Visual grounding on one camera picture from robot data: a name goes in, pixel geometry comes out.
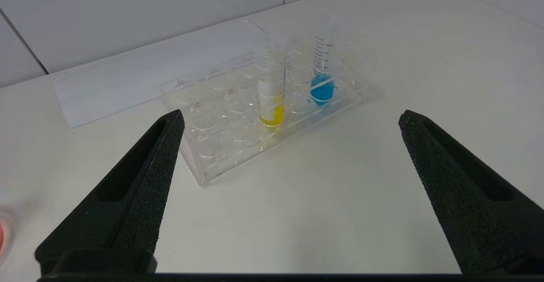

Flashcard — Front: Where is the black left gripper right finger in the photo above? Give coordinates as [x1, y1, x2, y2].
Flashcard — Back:
[398, 110, 544, 274]

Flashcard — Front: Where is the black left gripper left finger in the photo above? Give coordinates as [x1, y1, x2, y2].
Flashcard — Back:
[35, 110, 185, 274]

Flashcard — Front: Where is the clear acrylic test tube rack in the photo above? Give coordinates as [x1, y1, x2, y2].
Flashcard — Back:
[163, 31, 379, 188]

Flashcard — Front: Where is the clear glass beaker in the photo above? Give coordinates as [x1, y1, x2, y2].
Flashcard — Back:
[0, 208, 18, 268]

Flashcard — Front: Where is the test tube with yellow pigment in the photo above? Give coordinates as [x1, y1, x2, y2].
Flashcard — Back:
[255, 38, 288, 129]

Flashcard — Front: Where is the test tube with blue pigment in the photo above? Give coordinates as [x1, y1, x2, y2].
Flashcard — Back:
[309, 17, 343, 107]

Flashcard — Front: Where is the white paper sheet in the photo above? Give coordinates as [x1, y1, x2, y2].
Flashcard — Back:
[54, 21, 266, 129]

